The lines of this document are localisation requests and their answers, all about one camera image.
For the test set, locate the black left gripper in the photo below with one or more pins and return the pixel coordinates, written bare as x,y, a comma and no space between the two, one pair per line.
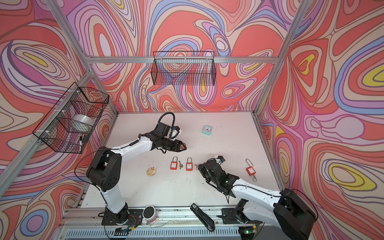
178,143

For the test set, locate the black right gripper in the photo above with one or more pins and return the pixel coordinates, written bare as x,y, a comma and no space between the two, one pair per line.
202,169

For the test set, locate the red padlock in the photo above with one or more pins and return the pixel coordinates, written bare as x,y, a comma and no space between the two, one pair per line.
189,166
251,171
174,163

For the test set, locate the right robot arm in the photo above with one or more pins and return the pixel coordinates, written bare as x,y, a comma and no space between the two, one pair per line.
282,209

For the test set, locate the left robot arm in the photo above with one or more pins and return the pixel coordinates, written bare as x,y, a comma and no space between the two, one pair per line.
106,167

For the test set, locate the teal small box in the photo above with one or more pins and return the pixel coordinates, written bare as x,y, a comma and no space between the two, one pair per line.
207,130

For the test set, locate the beige round badge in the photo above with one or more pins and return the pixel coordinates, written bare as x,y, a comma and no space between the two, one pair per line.
151,171

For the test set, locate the black stapler tool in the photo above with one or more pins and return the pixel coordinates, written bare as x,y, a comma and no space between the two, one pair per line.
203,217

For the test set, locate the round black white speaker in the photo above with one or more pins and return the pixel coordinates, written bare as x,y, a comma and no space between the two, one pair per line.
150,214

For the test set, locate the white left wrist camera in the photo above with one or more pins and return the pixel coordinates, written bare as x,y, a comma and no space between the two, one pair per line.
174,132

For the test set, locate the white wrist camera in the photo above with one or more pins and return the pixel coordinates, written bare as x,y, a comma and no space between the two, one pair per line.
220,159
174,132

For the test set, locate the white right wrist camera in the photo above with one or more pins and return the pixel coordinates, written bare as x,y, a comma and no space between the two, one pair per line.
220,159

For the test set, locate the back black wire basket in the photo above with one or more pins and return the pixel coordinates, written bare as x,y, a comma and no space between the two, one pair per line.
184,68

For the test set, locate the side black wire basket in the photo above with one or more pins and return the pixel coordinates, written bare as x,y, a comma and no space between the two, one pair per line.
59,134

